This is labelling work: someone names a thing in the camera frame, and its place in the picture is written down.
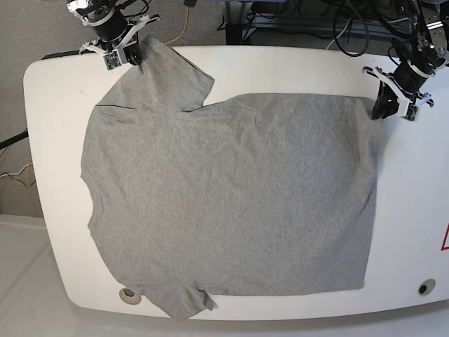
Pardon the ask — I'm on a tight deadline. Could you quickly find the red triangle sticker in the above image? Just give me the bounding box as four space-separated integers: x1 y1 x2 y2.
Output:
441 225 449 251

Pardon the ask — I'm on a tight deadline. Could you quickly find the yellow cable on floor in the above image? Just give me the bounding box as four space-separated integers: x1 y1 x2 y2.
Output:
161 6 191 48

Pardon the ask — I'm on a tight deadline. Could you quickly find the right table grommet hole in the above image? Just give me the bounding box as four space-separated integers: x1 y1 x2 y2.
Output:
418 279 436 296

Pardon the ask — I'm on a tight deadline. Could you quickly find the left table grommet hole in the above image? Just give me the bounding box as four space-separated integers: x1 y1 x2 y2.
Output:
119 288 142 305

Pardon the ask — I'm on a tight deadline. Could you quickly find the grey T-shirt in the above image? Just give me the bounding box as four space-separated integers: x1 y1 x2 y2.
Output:
81 37 383 319

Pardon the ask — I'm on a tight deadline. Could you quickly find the black table leg stand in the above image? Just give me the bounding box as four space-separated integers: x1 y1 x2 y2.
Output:
220 1 253 46

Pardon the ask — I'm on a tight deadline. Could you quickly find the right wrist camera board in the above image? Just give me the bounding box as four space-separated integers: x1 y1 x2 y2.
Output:
103 52 121 71

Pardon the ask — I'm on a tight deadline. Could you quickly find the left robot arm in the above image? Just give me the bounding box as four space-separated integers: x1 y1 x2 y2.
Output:
363 1 448 121

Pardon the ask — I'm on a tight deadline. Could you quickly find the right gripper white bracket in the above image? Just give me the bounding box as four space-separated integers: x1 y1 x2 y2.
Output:
79 14 160 66

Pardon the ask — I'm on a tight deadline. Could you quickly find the table grommet hole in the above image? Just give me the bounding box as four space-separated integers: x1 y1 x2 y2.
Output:
418 279 436 296
119 288 142 305

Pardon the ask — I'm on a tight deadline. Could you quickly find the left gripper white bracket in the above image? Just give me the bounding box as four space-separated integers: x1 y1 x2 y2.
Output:
363 61 434 120

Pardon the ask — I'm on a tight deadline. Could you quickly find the white cable at left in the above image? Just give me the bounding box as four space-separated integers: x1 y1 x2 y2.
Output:
0 163 34 189

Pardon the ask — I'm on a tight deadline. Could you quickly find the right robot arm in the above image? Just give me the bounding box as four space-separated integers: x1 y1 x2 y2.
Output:
67 1 160 70

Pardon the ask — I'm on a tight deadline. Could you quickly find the black bar behind table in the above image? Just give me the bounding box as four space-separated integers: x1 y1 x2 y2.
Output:
42 50 79 60

